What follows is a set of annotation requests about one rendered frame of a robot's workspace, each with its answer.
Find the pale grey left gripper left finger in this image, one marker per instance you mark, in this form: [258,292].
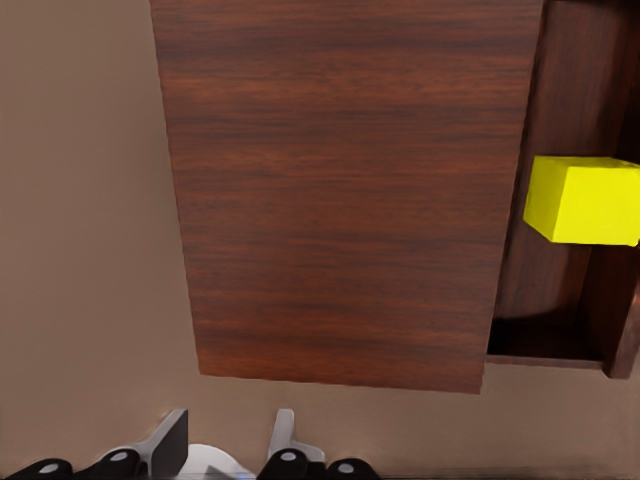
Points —
[165,440]

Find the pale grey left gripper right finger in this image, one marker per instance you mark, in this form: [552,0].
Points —
[283,432]

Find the dark wooden open box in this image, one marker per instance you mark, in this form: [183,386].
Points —
[565,280]

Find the yellow cube block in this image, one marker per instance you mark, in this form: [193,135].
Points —
[585,202]

